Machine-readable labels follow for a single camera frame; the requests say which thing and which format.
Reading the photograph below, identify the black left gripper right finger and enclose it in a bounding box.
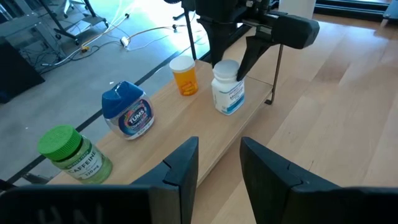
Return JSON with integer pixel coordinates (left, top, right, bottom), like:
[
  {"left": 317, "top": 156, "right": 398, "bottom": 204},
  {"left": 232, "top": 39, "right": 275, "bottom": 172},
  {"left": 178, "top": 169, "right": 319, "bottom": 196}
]
[{"left": 239, "top": 136, "right": 398, "bottom": 224}]

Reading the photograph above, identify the white cable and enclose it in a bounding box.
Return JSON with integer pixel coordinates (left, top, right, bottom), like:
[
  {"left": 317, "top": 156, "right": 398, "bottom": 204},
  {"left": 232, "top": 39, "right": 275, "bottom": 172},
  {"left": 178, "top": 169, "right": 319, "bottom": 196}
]
[{"left": 124, "top": 23, "right": 187, "bottom": 52}]

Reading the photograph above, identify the yellow cable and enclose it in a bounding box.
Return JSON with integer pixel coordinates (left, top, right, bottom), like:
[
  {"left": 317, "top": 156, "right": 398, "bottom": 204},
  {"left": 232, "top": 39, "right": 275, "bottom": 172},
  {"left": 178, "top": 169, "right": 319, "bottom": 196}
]
[{"left": 80, "top": 9, "right": 131, "bottom": 52}]

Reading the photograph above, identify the white planter pot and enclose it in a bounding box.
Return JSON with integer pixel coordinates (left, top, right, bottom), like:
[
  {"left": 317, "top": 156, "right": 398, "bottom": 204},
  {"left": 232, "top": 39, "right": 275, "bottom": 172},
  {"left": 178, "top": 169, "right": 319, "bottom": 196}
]
[{"left": 278, "top": 0, "right": 317, "bottom": 20}]

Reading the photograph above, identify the green caffeine bottle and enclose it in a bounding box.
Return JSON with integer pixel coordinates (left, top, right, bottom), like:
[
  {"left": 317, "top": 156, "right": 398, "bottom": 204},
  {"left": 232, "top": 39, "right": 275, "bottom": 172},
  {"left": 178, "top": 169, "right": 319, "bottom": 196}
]
[{"left": 37, "top": 124, "right": 113, "bottom": 185}]

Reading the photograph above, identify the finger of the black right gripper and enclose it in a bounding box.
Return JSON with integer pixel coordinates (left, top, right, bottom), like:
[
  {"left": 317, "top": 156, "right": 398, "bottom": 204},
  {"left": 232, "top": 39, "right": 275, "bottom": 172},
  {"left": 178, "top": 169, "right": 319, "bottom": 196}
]
[
  {"left": 197, "top": 17, "right": 239, "bottom": 68},
  {"left": 236, "top": 14, "right": 321, "bottom": 82}
]

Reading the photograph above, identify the white melatonin bottle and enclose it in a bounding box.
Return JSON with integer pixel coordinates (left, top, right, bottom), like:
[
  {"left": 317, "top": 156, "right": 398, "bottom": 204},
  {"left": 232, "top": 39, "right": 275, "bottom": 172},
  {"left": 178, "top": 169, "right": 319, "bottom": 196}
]
[{"left": 211, "top": 59, "right": 246, "bottom": 116}]

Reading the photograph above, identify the orange pill bottle white cap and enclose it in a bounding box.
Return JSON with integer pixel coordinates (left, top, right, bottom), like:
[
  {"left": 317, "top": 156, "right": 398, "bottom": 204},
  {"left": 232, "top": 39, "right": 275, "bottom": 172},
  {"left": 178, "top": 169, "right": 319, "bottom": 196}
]
[{"left": 169, "top": 55, "right": 200, "bottom": 96}]

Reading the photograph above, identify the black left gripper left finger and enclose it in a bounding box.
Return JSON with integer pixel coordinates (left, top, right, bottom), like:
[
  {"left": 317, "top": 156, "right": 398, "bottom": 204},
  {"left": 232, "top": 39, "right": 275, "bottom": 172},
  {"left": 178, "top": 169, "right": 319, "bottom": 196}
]
[{"left": 0, "top": 136, "right": 200, "bottom": 224}]

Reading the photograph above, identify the blue-capped Tums bottle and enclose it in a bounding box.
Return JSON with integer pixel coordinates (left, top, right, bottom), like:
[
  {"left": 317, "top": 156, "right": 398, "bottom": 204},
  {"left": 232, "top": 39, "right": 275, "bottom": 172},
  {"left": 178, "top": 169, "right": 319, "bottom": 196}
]
[{"left": 101, "top": 80, "right": 155, "bottom": 141}]

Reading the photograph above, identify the black rolling stand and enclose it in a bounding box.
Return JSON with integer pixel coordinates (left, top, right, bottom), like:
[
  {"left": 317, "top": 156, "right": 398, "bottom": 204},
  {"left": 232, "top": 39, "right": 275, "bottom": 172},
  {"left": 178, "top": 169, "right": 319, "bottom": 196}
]
[{"left": 40, "top": 0, "right": 109, "bottom": 46}]

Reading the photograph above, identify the black box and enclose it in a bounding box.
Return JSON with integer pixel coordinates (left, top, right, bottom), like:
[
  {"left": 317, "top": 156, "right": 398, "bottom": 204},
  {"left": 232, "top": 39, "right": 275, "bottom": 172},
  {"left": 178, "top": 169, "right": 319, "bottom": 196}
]
[{"left": 0, "top": 39, "right": 46, "bottom": 105}]

